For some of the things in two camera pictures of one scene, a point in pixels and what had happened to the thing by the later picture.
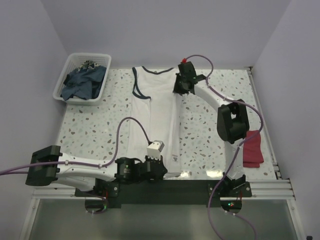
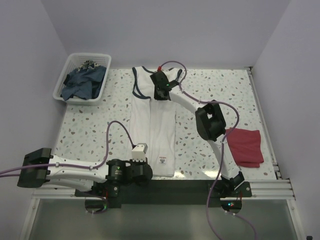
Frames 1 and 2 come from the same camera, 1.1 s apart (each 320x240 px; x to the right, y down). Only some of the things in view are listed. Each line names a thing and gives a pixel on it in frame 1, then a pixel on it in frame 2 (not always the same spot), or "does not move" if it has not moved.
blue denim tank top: [85, 82] does not move
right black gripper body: [179, 87] → [156, 95]
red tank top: [252, 152] does not move
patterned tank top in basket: [87, 64] does not move
